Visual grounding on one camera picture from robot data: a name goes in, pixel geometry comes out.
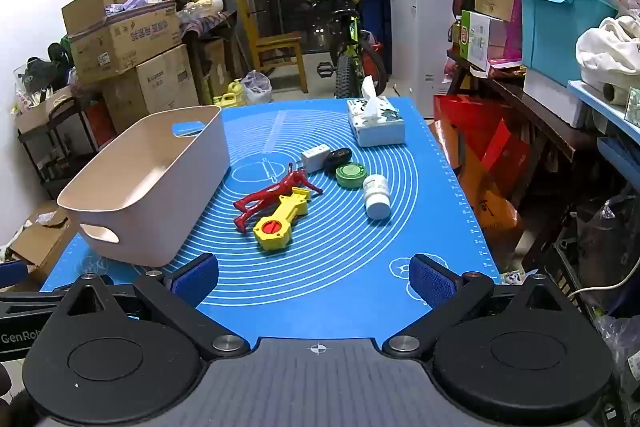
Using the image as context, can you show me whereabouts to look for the teal plastic storage bin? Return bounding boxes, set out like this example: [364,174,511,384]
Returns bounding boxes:
[515,0,621,88]

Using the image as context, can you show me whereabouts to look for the white power cable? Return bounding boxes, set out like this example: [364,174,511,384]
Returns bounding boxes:
[570,257,640,299]

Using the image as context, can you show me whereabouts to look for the pink plastic basket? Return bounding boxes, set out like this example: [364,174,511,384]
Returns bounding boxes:
[56,105,232,268]

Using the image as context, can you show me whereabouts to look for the large plain cardboard box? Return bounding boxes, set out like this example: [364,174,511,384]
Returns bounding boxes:
[102,43,201,132]

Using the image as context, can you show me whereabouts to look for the wooden chair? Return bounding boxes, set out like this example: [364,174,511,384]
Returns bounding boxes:
[231,0,309,94]

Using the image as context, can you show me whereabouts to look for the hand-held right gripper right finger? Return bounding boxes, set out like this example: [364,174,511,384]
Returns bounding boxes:
[382,253,591,360]

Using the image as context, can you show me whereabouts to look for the yellow toy tool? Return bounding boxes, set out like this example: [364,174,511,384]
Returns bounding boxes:
[253,187,311,253]

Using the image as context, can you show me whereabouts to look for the white pill bottle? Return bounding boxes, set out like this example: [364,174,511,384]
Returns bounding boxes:
[362,174,392,221]

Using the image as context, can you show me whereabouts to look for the white chest freezer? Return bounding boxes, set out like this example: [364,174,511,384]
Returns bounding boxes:
[389,0,458,120]

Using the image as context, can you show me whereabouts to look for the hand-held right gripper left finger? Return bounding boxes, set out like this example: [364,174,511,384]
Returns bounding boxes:
[37,252,251,360]

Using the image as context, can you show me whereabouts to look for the red toy figure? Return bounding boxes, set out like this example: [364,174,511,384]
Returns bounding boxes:
[233,163,323,234]

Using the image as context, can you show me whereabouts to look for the light blue shelf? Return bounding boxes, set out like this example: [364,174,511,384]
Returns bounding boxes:
[567,79,640,208]

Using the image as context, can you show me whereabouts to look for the dark green bag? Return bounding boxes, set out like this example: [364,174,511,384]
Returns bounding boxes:
[22,42,76,90]

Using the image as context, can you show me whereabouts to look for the translucent plastic bag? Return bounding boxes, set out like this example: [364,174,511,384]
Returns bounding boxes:
[241,70,273,104]

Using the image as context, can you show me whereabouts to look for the green white carton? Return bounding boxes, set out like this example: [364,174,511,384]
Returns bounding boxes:
[460,10,511,72]

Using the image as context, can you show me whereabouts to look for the small beige cardboard box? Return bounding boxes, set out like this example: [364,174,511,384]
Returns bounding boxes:
[14,87,76,132]

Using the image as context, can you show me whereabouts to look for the flat open cardboard box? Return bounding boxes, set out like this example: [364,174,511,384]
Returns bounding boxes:
[10,201,81,283]

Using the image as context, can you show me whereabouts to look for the yellow oil jug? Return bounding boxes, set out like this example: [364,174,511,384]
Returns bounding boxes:
[212,79,246,109]

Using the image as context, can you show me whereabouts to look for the white tissue box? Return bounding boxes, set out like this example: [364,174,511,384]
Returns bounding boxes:
[346,76,406,148]

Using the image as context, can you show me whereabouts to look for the black green bicycle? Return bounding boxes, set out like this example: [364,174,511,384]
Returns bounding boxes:
[292,0,388,100]

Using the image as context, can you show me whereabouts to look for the blue silicone baking mat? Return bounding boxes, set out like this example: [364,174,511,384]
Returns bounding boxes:
[40,96,502,348]

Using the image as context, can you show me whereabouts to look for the black shelf cart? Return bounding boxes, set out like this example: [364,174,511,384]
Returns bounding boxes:
[17,94,108,198]

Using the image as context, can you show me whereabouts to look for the white foam box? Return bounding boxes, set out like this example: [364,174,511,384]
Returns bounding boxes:
[522,69,588,129]

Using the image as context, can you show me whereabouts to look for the open printed cardboard box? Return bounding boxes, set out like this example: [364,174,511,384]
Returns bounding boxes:
[61,0,182,85]

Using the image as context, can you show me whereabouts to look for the pink gift box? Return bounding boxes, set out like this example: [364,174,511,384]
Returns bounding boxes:
[487,19,523,62]

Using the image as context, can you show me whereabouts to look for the white charger plug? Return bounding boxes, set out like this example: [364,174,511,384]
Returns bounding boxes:
[300,145,333,174]

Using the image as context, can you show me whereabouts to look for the black key fob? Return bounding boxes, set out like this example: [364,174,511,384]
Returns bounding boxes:
[322,147,353,175]

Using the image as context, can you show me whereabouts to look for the red paper bag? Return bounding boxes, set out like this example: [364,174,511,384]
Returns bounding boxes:
[432,94,531,228]

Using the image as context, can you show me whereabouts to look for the white cloth bundle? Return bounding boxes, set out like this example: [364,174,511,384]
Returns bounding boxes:
[575,14,640,95]

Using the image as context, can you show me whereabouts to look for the dark wooden side table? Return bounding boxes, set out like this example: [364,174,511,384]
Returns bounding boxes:
[446,49,601,208]

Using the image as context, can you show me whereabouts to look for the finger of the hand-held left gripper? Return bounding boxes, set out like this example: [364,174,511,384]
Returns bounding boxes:
[0,261,29,290]

